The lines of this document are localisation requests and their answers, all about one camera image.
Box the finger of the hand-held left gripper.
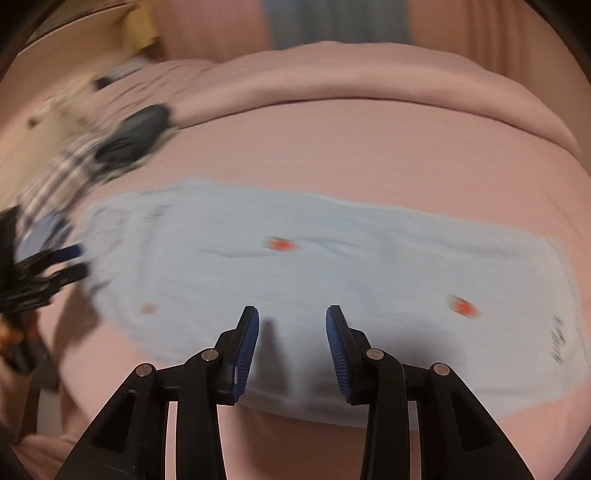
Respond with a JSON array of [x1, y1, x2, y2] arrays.
[[21, 244, 85, 268], [21, 262, 92, 298]]

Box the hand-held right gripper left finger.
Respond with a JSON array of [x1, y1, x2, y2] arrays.
[[55, 305, 260, 480]]

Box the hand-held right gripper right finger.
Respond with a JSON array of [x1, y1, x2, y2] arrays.
[[325, 305, 536, 480]]

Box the light blue pants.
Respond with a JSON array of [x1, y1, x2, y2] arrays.
[[76, 178, 578, 428]]

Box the blue striped cloth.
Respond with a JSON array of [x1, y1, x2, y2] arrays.
[[25, 212, 75, 254]]

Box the plaid cloth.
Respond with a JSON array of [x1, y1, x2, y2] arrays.
[[18, 134, 107, 232]]

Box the dark folded clothing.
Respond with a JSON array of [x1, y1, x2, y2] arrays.
[[95, 104, 178, 178]]

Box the pink bed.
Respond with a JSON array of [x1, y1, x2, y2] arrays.
[[0, 39, 591, 480]]

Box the yellow hanging cloth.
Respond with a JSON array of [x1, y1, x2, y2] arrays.
[[124, 4, 160, 51]]

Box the pink curtain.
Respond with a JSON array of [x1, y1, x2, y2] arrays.
[[406, 0, 536, 75], [157, 0, 273, 61]]

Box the pink duvet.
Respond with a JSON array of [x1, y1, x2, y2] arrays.
[[161, 39, 583, 153]]

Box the blue curtain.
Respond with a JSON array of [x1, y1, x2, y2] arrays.
[[263, 0, 411, 49]]

